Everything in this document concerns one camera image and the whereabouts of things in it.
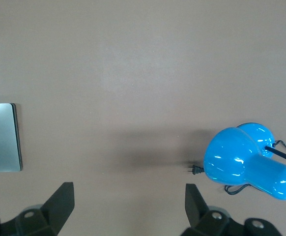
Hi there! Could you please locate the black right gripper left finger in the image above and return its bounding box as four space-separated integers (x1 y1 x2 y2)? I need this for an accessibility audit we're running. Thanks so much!
0 181 75 236

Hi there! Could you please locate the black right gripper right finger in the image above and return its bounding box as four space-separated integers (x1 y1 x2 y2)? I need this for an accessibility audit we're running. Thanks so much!
182 183 281 236

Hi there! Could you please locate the silver laptop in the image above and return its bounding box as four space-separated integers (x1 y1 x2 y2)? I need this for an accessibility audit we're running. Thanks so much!
0 102 24 173

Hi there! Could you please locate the blue desk lamp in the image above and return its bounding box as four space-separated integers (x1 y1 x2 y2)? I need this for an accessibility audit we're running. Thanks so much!
203 121 286 203

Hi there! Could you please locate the brown table cover mat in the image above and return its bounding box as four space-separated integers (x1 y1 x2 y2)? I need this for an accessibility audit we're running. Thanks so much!
0 0 286 236

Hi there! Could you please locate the black lamp power cable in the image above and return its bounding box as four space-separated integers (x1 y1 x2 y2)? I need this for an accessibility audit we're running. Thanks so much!
187 139 286 196

